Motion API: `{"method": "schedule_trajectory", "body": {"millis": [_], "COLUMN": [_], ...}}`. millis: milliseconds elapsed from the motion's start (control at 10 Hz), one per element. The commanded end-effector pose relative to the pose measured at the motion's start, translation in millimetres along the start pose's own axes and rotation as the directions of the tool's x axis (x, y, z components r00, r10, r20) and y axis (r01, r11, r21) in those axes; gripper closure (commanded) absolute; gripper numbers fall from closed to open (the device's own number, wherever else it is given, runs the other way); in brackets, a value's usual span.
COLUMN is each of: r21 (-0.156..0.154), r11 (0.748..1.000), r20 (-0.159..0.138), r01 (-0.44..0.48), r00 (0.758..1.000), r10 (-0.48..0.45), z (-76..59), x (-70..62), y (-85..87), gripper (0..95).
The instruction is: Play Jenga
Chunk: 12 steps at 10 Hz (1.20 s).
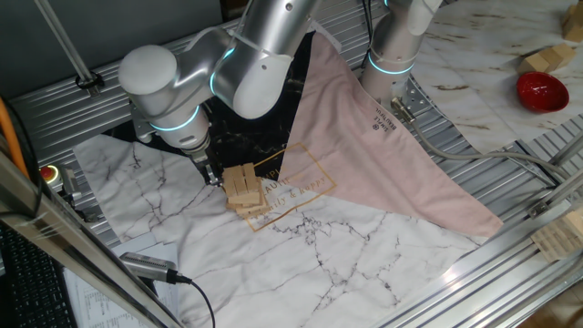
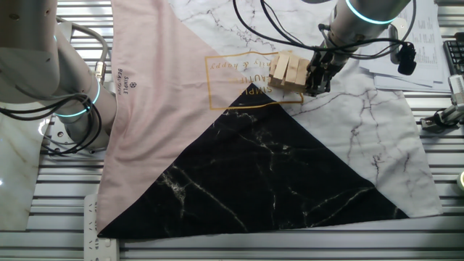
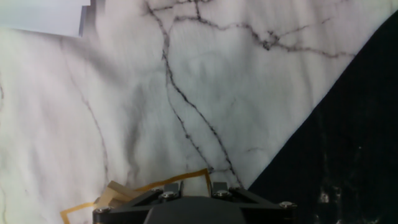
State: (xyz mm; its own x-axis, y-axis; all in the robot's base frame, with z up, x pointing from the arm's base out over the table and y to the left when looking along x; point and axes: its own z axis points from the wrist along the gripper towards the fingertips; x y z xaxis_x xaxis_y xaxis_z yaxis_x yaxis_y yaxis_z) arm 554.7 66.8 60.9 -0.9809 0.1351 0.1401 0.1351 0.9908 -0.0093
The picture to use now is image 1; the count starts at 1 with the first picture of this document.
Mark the aluminium frame bar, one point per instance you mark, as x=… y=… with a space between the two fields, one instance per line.
x=68 y=241

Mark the grey ribbed camera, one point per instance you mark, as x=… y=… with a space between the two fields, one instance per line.
x=146 y=268

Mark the black keyboard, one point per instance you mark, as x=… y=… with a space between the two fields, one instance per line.
x=27 y=291

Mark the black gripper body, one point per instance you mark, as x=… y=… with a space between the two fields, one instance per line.
x=201 y=159

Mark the white printed paper sheets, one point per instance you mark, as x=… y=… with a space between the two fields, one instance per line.
x=105 y=300

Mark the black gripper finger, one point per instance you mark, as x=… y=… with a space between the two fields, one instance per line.
x=217 y=172
x=210 y=177

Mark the grey metal clamp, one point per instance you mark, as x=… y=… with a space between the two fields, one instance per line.
x=73 y=193

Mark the marble pink black tablecloth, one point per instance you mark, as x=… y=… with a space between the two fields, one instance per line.
x=273 y=273

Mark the red bowl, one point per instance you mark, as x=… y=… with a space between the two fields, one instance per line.
x=542 y=93

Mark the red emergency stop button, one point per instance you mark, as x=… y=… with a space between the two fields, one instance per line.
x=49 y=174

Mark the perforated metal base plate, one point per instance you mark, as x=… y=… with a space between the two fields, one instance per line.
x=416 y=98

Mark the aluminium table edge rail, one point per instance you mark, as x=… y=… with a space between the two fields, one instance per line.
x=478 y=291

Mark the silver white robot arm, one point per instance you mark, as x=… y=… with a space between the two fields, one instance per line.
x=146 y=77

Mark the aluminium frame strut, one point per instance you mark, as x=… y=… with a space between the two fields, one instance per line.
x=560 y=196
x=569 y=150

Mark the beige marble cloth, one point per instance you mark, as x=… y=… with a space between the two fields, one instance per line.
x=478 y=45

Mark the thin metal rod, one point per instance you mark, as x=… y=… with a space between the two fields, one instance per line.
x=66 y=42

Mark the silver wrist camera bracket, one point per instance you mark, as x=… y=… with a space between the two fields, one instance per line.
x=139 y=130

